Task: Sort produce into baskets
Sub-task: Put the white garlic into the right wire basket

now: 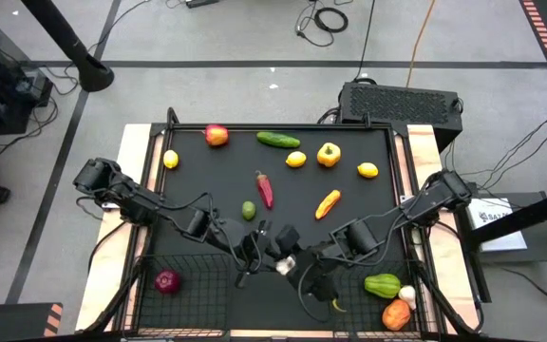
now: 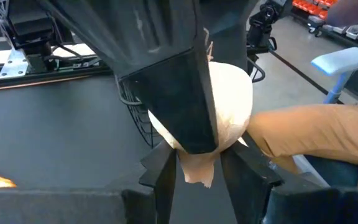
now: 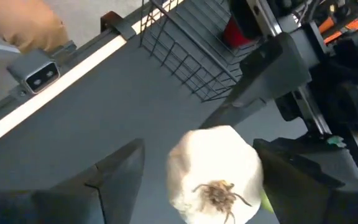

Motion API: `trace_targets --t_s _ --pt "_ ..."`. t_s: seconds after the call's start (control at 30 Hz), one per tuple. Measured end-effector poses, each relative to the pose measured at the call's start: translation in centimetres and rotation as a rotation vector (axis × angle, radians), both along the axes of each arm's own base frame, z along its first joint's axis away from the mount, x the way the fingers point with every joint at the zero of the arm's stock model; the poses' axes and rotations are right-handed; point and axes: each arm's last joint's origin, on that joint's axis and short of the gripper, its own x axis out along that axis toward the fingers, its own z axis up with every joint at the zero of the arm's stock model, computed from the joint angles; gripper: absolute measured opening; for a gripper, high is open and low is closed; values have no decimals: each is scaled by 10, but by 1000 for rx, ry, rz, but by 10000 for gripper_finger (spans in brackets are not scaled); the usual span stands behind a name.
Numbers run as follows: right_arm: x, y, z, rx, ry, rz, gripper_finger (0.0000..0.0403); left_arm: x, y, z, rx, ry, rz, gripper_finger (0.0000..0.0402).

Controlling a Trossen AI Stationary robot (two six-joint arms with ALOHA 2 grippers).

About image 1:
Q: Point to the green ribbed chayote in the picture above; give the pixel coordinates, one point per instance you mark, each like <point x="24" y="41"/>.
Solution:
<point x="382" y="285"/>

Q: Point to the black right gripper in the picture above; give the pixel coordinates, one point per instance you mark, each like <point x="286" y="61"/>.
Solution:
<point x="316" y="275"/>

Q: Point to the white printed box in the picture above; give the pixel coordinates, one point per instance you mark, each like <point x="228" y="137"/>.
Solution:
<point x="496" y="228"/>

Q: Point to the black power brick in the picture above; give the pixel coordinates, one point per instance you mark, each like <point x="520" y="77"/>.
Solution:
<point x="202" y="3"/>

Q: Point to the black equipment cases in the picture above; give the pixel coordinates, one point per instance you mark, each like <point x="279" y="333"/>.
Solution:
<point x="3" y="85"/>

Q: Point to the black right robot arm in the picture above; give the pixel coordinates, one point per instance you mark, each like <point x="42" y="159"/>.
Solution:
<point x="439" y="192"/>

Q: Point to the dark grey side table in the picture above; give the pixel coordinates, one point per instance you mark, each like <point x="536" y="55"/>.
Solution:
<point x="539" y="248"/>

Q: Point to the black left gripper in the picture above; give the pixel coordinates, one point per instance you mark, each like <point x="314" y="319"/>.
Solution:
<point x="250" y="247"/>

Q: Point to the dark purple-red round produce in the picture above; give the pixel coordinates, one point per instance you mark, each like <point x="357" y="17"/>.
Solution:
<point x="167" y="281"/>

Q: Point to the green cucumber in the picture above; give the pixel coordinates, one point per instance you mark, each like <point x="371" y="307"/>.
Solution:
<point x="278" y="139"/>

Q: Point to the orange-red oval produce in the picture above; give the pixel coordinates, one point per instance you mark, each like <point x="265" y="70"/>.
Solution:
<point x="396" y="314"/>

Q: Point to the yellow bell pepper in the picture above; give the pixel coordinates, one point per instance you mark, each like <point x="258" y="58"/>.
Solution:
<point x="328" y="155"/>

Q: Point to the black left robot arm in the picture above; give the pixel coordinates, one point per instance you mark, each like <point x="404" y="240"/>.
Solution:
<point x="131" y="199"/>

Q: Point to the black diagonal beam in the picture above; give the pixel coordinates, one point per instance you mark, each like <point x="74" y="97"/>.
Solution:
<point x="539" y="214"/>

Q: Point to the red yellow apple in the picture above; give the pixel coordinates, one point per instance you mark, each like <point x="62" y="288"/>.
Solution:
<point x="216" y="135"/>

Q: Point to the white garlic bulb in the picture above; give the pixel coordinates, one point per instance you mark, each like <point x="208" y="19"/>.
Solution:
<point x="285" y="264"/>
<point x="407" y="295"/>

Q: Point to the orange yellow long pepper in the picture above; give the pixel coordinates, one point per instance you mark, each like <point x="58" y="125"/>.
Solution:
<point x="328" y="204"/>

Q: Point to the red chili pepper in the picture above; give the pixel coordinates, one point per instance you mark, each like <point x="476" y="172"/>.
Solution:
<point x="265" y="190"/>

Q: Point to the black stand pole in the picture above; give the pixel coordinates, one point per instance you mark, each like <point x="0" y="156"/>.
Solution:
<point x="94" y="76"/>

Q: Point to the yellow lemon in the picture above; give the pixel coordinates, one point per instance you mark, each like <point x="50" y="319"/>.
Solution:
<point x="367" y="170"/>
<point x="296" y="159"/>
<point x="171" y="159"/>

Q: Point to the green lime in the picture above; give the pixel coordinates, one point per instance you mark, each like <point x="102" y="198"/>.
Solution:
<point x="249" y="210"/>

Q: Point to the black computer case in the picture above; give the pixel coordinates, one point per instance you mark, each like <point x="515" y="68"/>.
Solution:
<point x="399" y="107"/>

